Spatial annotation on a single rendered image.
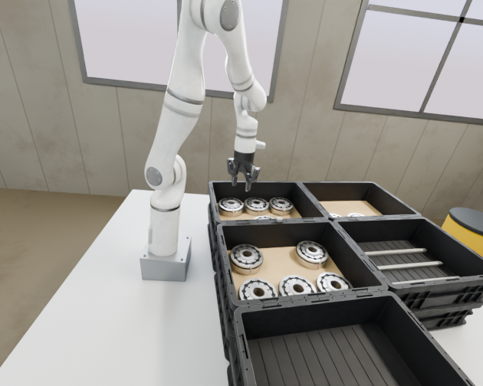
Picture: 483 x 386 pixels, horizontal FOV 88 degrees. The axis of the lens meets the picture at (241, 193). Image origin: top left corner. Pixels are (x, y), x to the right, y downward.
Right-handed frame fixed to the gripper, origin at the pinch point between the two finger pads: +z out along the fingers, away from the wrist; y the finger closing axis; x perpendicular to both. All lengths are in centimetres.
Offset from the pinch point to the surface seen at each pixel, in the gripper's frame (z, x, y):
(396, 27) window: -75, 185, 8
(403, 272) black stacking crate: 14, 11, 60
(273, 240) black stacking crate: 10.2, -8.8, 20.9
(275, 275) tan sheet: 13.5, -19.1, 28.0
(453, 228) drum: 47, 133, 92
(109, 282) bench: 26, -46, -17
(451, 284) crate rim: 5, 1, 69
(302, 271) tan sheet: 13.6, -12.0, 33.7
